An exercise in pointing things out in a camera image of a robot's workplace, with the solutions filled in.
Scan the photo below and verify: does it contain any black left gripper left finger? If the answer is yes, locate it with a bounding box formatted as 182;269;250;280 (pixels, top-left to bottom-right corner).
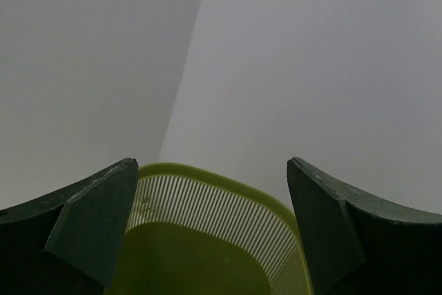
1;158;138;295

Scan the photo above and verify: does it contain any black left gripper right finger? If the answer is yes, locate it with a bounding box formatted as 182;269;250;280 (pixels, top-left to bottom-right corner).
287;157;441;294

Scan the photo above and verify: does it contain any green mesh waste bin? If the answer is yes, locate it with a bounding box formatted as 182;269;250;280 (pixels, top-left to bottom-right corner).
105;162;315;295

